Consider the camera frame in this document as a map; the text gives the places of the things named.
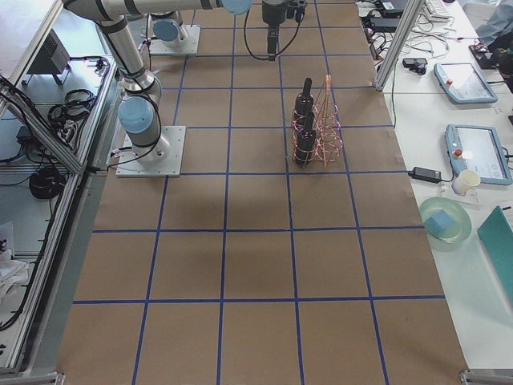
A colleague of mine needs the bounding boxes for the brown paper mat blue grid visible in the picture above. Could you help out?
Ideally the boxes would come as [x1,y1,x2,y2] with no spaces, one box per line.
[57,1,466,384]

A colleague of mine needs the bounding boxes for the teach pendant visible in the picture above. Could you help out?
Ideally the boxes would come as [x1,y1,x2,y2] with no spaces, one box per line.
[445,124,512,185]
[433,63,498,103]

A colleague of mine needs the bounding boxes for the dark wine bottle front basket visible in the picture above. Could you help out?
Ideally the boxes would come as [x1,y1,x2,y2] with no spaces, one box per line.
[294,112,317,165]

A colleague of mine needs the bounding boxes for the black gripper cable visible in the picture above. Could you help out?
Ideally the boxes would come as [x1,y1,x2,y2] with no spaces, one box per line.
[243,10,304,62]

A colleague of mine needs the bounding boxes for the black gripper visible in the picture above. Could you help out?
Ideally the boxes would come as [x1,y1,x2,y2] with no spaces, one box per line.
[261,0,287,61]

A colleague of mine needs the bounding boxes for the teach pendant far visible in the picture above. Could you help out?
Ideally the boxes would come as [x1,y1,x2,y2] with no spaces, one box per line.
[433,63,498,103]

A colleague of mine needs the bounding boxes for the black power adapter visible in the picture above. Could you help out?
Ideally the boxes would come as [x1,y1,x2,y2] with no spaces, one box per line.
[408,167,442,184]

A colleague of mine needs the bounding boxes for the blue foam cube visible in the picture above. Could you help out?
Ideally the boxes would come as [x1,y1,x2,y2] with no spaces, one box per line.
[424,209,458,238]

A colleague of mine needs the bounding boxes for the teach pendant near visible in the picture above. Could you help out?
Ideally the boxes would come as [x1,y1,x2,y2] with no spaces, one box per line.
[445,124,512,185]

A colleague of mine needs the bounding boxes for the grey control box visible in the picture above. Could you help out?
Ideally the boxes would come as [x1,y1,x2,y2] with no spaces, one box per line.
[22,29,71,86]

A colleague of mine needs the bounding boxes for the copper wire wine basket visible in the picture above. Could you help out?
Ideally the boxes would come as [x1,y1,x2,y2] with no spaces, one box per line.
[291,74,343,168]

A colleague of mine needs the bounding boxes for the green glass plate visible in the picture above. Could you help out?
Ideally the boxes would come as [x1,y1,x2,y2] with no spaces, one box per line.
[419,197,472,244]

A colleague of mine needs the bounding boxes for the teal folder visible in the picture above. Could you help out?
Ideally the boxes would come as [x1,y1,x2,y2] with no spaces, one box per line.
[477,206,512,302]

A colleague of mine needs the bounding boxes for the white paper cup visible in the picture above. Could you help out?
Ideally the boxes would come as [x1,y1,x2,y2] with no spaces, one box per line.
[451,169,481,196]

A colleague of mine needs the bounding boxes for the aluminium frame post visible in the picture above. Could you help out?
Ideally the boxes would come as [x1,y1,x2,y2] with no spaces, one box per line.
[374,0,423,91]

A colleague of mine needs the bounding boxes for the dark wine bottle rear basket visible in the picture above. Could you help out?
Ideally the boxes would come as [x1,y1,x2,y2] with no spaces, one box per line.
[293,77,313,122]

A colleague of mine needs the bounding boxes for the dark wine bottle basket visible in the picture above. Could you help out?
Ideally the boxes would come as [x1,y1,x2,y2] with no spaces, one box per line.
[293,77,313,122]
[294,112,317,165]

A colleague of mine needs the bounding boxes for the black coiled cable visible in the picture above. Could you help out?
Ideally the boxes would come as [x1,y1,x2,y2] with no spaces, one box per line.
[28,166,65,201]

